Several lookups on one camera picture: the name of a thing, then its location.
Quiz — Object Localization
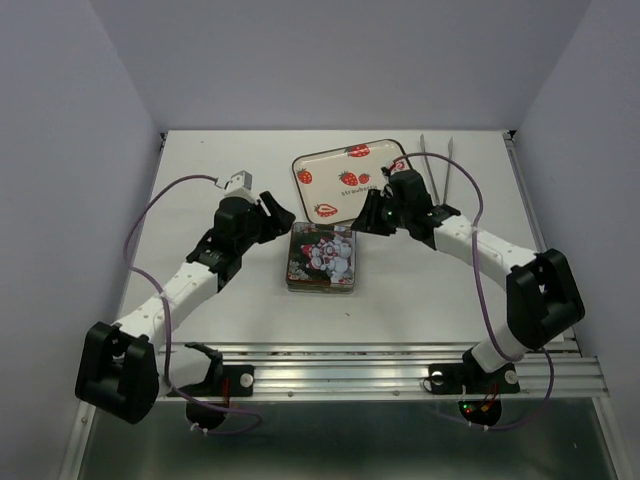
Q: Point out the metal serving tongs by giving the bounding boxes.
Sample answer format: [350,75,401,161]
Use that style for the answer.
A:
[419,133,455,204]

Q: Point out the strawberry pattern tray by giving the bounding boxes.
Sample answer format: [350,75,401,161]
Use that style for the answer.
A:
[292,139,411,225]

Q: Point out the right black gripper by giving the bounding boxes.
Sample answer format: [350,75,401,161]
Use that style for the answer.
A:
[347,189,410,236]

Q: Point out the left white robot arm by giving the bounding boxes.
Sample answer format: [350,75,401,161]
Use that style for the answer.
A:
[75,191,295,424]

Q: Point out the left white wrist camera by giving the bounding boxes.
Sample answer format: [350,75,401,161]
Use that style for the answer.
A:
[222,170,253,201]

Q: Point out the gold square cookie tin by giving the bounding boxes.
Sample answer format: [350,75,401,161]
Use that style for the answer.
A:
[285,223,358,294]

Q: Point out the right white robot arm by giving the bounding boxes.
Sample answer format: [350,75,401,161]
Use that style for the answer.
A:
[352,170,585,390]

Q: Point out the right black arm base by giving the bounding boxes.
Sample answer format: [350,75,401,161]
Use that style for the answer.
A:
[422,350,521,429]

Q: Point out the gold tin lid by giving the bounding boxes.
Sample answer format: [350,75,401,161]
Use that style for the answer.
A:
[286,222,357,288]

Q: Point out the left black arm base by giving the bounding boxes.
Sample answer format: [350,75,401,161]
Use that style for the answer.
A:
[159,342,263,436]

